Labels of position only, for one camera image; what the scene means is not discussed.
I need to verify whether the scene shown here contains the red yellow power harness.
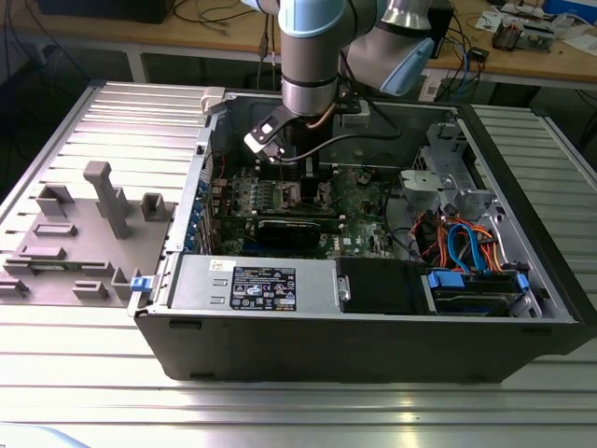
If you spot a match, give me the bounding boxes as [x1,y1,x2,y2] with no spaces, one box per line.
[412,210,451,270]

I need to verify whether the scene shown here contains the green RAM stick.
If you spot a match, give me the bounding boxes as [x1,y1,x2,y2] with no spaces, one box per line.
[27,263,83,273]

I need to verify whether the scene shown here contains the black drive box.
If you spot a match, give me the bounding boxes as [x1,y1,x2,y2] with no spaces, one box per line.
[334,256,438,316]

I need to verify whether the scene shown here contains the black monitor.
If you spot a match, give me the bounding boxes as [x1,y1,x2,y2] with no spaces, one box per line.
[35,0,170,25]

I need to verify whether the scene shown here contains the black PC case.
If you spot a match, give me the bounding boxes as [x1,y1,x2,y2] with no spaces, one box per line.
[132,87,597,385]

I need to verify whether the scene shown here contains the blue wire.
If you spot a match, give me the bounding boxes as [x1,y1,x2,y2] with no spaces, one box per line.
[445,222,486,274]

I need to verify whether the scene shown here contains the metal disk bay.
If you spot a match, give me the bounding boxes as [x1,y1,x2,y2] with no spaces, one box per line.
[419,268,545,321]

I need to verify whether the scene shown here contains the hard disk in blue carrier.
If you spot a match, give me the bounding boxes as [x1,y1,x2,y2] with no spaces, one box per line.
[422,268,532,319]

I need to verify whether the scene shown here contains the white printed tag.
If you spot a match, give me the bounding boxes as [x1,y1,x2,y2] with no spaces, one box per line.
[422,77,443,103]

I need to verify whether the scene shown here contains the orange wire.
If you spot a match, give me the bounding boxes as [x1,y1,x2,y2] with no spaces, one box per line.
[465,225,506,274]

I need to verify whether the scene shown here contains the grey power supply unit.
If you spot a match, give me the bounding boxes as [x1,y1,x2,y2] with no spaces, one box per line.
[168,253,340,316]

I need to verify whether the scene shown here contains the black graphics card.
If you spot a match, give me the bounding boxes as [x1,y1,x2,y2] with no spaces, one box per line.
[244,217,324,250]

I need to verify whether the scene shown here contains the silver metal drive cage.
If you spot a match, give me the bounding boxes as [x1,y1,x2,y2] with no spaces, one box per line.
[398,119,509,244]

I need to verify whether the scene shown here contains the dark electronic module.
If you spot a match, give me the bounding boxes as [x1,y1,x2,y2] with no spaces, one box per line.
[493,21,521,51]

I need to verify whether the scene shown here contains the thick black sleeved cable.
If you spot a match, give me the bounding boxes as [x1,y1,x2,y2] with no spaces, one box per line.
[382,179,423,262]

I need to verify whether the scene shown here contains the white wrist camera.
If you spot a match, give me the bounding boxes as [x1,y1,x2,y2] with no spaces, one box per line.
[243,105,289,163]

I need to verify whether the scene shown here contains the grey electronic box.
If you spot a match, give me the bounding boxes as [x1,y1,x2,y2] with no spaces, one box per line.
[520,20,556,49]

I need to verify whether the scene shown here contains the wooden desk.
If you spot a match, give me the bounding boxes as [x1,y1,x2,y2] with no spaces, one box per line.
[0,0,597,90]

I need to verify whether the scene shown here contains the grey case latch handle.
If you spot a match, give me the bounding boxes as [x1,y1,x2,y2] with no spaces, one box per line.
[199,86,229,116]

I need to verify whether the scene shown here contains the grey parts rack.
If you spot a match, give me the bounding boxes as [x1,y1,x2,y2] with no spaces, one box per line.
[0,161,181,310]

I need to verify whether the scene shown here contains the black camera cable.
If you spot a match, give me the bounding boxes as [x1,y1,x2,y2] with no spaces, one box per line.
[278,121,403,163]

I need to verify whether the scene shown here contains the thin black fan wire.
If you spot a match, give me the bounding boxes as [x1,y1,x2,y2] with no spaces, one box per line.
[363,151,403,176]

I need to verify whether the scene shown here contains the blue box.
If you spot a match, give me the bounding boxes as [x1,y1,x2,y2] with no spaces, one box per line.
[545,0,597,16]

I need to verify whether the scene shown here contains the green motherboard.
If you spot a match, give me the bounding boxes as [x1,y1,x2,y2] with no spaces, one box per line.
[207,161,398,262]

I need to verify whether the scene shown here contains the CPU socket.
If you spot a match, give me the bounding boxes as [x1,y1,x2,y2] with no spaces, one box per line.
[278,180,329,210]

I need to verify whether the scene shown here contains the white paper sheet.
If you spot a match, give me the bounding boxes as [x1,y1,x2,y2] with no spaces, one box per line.
[475,7,504,34]

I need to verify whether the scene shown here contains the grey camera box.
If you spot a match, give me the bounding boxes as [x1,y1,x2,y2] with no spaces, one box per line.
[338,98,372,128]

